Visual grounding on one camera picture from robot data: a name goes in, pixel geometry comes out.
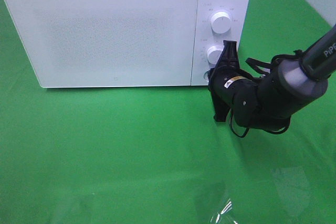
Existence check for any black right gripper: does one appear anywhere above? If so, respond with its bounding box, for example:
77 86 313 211
208 40 254 122

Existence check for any round door release button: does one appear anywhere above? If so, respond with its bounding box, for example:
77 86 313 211
204 70 209 82

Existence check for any white microwave knob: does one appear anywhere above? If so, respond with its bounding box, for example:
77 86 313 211
207 46 224 65
210 9 233 34

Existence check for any white microwave door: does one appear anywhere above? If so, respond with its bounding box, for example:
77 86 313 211
5 0 197 88

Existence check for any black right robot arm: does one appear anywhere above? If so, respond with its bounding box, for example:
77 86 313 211
207 27 335 134

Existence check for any green table cloth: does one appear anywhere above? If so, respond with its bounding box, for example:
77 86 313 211
1 3 335 223

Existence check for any clear plastic film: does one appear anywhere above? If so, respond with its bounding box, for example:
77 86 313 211
209 198 238 224

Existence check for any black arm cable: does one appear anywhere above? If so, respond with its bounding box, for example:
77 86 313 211
228 49 305 138

